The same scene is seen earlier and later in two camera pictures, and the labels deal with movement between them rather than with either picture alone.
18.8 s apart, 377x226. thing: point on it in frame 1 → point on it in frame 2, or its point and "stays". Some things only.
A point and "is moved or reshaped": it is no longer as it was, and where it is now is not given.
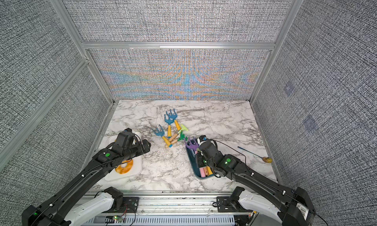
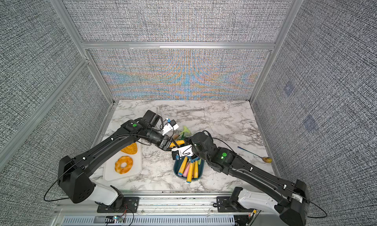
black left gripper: [141, 149] → [165, 144]
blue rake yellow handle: [169, 122] → [178, 142]
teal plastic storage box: [191, 154] → [178, 164]
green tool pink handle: [202, 172] → [186, 169]
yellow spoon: [265, 158] stays
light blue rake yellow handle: [159, 131] is moved or reshaped
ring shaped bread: [126, 169] stays
